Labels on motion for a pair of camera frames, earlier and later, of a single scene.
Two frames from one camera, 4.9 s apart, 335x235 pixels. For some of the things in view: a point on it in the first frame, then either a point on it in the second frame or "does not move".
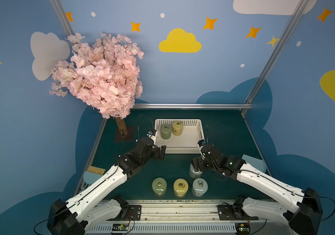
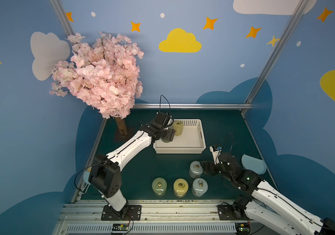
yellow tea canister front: [180, 186] does not move
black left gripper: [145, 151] → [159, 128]
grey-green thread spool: [194, 175] does not move
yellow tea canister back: [177, 128] does not move
